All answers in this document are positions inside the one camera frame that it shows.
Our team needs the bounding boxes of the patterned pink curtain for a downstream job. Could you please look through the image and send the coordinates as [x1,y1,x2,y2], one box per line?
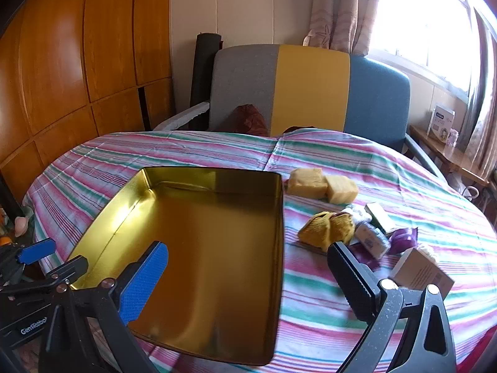
[305,0,381,56]

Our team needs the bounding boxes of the window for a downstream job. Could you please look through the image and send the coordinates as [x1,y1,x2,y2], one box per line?
[365,0,490,98]

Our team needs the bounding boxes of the wooden side desk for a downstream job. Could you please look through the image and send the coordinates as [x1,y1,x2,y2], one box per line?
[409,124,492,187]

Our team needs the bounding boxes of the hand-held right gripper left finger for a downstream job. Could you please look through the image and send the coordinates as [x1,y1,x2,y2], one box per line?
[39,241,171,373]

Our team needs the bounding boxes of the grey yellow blue chair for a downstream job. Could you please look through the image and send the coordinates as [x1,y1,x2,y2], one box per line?
[153,44,447,179]

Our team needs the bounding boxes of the white printed carton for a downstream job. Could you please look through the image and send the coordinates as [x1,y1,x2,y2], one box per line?
[427,105,456,140]

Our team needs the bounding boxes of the tan cardboard box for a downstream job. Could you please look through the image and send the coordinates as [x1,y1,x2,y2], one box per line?
[388,246,455,301]

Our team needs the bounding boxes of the clear plastic wrap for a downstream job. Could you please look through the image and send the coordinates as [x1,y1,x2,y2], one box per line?
[342,204,373,224]

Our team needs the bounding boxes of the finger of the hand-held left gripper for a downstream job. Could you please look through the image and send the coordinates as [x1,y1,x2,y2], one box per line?
[0,238,57,280]
[0,256,89,296]

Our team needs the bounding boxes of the striped tablecloth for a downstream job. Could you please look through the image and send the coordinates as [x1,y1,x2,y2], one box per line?
[22,128,497,373]

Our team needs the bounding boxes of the gold metal tin box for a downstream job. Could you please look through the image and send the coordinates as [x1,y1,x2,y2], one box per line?
[66,166,286,366]

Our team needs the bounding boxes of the yellow sponge block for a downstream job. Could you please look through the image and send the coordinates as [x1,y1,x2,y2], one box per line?
[286,168,329,198]
[325,175,359,205]

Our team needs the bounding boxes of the wooden wardrobe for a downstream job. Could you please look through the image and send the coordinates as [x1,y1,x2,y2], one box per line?
[0,0,175,203]

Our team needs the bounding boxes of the beige side curtain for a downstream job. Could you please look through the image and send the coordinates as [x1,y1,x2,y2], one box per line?
[452,8,497,181]

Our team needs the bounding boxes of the black rolled mat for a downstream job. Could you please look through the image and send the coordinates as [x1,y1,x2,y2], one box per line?
[189,33,223,109]

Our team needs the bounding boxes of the white and blue small packet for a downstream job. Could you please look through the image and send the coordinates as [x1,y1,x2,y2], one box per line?
[354,221,391,259]

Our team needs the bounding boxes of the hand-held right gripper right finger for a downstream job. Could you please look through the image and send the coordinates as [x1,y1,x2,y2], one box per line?
[327,242,457,373]

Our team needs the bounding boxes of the green and white small box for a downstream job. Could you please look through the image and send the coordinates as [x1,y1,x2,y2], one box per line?
[365,202,397,234]

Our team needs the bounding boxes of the yellow cloth pouch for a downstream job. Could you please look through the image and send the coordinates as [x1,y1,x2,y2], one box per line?
[298,212,356,252]

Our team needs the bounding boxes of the dark red bag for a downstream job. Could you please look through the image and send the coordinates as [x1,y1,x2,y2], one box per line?
[232,104,269,137]

